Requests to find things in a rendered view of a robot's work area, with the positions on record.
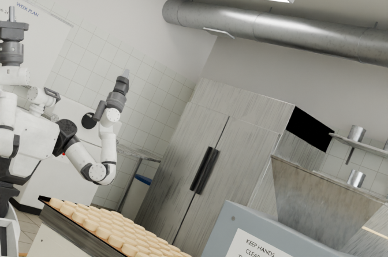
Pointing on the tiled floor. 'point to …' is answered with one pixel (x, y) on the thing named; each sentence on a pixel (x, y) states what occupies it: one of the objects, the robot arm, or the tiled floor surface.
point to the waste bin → (135, 196)
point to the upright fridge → (226, 161)
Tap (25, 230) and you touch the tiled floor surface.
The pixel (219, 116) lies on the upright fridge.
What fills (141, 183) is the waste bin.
